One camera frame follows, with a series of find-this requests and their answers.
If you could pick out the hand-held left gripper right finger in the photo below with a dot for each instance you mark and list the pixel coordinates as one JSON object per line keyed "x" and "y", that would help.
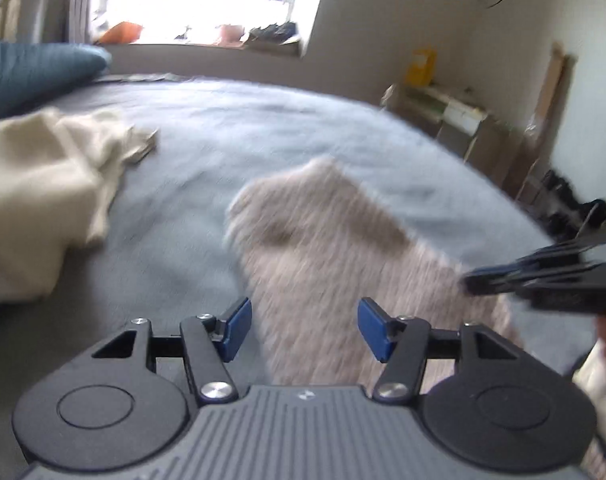
{"x": 373, "y": 330}

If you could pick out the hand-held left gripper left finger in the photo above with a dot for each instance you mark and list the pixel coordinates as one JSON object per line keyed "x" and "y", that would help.
{"x": 238, "y": 327}

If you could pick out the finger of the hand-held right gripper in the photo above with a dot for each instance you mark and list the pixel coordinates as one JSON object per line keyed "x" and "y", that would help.
{"x": 508, "y": 277}
{"x": 568, "y": 249}

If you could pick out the beige houndstooth coat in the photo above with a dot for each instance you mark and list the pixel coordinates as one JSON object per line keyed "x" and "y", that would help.
{"x": 323, "y": 260}

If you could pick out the person's right forearm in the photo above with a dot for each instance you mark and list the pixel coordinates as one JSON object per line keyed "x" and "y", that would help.
{"x": 600, "y": 410}

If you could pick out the black cloth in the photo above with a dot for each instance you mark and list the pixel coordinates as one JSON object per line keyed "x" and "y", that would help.
{"x": 568, "y": 205}

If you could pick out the wooden board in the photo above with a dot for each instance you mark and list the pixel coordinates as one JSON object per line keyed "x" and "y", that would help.
{"x": 553, "y": 110}

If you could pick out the grey blue bed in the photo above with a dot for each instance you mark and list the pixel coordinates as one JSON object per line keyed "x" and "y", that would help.
{"x": 208, "y": 160}

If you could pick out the yellow box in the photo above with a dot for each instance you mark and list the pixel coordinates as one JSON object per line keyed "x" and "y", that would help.
{"x": 420, "y": 67}

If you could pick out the cream fleece sweater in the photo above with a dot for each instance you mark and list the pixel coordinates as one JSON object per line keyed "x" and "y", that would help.
{"x": 43, "y": 185}

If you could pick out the dark bag on sill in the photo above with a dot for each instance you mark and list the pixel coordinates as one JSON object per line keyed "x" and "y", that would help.
{"x": 273, "y": 37}

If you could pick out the pink pot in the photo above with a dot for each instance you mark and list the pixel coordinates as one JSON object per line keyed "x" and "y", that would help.
{"x": 229, "y": 35}

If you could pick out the orange bag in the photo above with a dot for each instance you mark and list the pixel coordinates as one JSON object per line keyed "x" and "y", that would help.
{"x": 120, "y": 34}

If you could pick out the teal duvet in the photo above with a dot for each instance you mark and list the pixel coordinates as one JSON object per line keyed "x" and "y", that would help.
{"x": 33, "y": 75}

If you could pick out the grey curtain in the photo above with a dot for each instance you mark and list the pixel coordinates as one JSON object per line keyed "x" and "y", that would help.
{"x": 80, "y": 0}

